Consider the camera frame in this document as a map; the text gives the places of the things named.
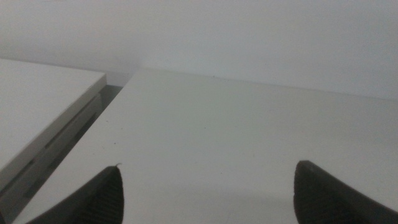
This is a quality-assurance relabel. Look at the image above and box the white side table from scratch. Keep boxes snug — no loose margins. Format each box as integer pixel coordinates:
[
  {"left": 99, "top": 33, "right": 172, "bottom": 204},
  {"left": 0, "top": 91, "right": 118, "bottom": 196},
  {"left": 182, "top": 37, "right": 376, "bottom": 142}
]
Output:
[{"left": 0, "top": 58, "right": 108, "bottom": 224}]

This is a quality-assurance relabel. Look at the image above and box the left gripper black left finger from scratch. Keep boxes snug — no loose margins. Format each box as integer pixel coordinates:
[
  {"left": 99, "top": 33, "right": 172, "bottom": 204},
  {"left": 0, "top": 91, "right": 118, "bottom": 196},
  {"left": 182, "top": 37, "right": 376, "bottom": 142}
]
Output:
[{"left": 26, "top": 163, "right": 124, "bottom": 224}]

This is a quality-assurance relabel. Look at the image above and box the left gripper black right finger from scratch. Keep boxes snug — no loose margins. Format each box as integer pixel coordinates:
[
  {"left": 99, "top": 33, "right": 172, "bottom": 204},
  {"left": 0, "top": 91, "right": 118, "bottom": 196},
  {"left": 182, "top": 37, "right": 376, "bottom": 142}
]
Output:
[{"left": 293, "top": 160, "right": 398, "bottom": 224}]

